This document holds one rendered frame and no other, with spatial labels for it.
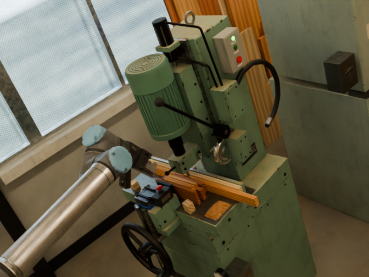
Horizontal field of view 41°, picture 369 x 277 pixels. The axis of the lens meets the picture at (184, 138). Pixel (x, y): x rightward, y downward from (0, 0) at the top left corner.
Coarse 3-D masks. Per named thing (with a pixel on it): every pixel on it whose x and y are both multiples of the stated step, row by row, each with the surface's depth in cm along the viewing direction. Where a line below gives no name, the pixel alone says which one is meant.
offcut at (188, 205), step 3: (186, 201) 203; (189, 201) 202; (183, 204) 202; (186, 204) 201; (189, 204) 201; (192, 204) 201; (183, 207) 204; (186, 207) 201; (189, 207) 201; (192, 207) 202; (186, 210) 204; (189, 210) 201; (192, 210) 202; (189, 213) 202
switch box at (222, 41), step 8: (224, 32) 197; (232, 32) 196; (216, 40) 195; (224, 40) 193; (240, 40) 199; (216, 48) 198; (224, 48) 195; (232, 48) 197; (240, 48) 200; (224, 56) 198; (232, 56) 198; (224, 64) 200; (232, 64) 199; (224, 72) 203; (232, 72) 200
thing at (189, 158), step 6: (186, 144) 215; (192, 144) 214; (198, 144) 213; (186, 150) 211; (192, 150) 210; (198, 150) 213; (174, 156) 210; (180, 156) 209; (186, 156) 208; (192, 156) 211; (174, 162) 208; (180, 162) 206; (186, 162) 209; (192, 162) 212; (180, 168) 207; (186, 168) 209
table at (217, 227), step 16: (144, 176) 236; (160, 176) 232; (128, 192) 229; (208, 192) 210; (208, 208) 202; (240, 208) 201; (176, 224) 206; (192, 224) 204; (208, 224) 194; (224, 224) 195
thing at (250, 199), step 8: (160, 168) 230; (192, 176) 217; (208, 184) 208; (216, 184) 207; (216, 192) 207; (224, 192) 203; (232, 192) 199; (240, 192) 197; (240, 200) 198; (248, 200) 194; (256, 200) 192
